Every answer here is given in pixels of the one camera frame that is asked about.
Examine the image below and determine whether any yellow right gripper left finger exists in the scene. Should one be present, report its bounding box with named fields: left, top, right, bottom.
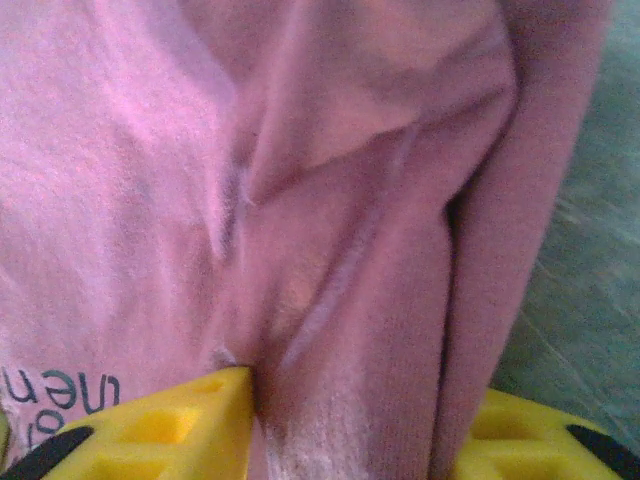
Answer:
left=0, top=366, right=256, bottom=480

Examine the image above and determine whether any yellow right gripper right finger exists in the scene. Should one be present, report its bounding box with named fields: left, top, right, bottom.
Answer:
left=452, top=388, right=640, bottom=480

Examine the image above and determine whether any pink shirt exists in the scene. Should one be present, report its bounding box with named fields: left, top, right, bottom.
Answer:
left=0, top=0, right=617, bottom=480

